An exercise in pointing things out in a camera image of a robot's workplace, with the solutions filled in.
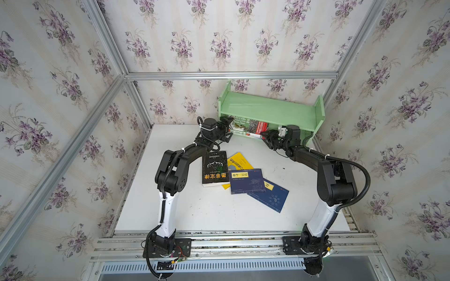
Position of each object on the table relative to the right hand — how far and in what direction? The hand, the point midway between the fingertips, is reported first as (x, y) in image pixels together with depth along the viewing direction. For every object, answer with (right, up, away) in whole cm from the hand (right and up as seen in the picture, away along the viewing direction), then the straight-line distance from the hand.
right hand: (268, 134), depth 94 cm
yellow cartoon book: (-17, -16, +6) cm, 24 cm away
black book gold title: (-30, -19, +1) cm, 35 cm away
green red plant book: (-10, +4, +4) cm, 12 cm away
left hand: (-18, +6, 0) cm, 19 cm away
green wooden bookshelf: (+19, +9, -2) cm, 21 cm away
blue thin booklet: (+1, -32, -7) cm, 33 cm away
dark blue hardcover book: (-12, -25, -3) cm, 28 cm away
